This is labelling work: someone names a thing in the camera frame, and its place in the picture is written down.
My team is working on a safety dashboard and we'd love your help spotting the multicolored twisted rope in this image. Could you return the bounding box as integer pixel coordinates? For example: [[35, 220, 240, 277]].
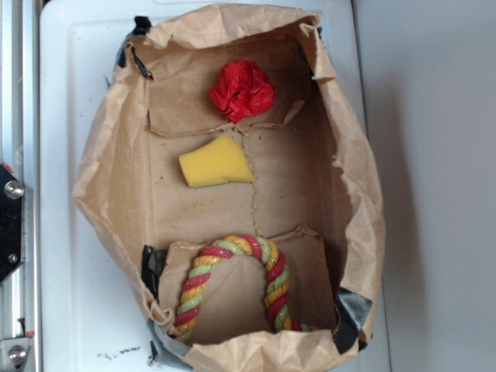
[[173, 233, 319, 343]]

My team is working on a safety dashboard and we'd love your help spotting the yellow sponge piece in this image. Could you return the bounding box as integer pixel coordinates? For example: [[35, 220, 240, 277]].
[[179, 135, 256, 188]]

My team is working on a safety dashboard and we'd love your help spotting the brown paper bag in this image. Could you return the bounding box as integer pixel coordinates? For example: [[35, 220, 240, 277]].
[[74, 3, 385, 371]]

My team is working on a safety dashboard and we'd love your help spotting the crumpled red paper ball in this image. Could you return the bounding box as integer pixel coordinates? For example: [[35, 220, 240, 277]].
[[208, 59, 275, 124]]

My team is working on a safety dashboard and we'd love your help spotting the white plastic tray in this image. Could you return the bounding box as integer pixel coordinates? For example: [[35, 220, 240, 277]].
[[40, 1, 390, 371]]

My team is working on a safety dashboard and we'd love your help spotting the black metal bracket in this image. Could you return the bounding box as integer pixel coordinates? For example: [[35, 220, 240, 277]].
[[0, 164, 25, 284]]

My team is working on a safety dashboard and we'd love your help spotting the aluminium frame rail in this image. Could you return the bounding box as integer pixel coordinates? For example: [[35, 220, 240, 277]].
[[1, 1, 43, 371]]

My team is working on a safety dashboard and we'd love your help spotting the silver corner bracket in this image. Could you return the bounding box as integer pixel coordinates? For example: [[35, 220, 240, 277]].
[[0, 337, 33, 372]]

